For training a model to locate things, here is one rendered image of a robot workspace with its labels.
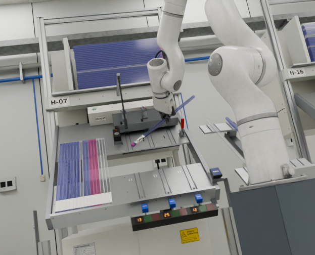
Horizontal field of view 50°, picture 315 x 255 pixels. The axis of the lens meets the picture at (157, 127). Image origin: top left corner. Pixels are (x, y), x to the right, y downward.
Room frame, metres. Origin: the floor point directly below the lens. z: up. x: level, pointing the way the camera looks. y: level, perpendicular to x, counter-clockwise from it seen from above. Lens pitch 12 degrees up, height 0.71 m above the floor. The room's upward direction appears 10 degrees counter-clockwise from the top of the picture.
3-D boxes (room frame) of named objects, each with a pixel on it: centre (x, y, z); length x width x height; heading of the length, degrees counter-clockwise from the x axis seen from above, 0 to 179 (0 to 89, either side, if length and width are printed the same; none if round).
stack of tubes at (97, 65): (1.89, 0.16, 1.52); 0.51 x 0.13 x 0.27; 99
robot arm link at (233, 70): (0.97, -0.27, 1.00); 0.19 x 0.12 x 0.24; 123
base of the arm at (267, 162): (0.99, -0.30, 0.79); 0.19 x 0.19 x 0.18
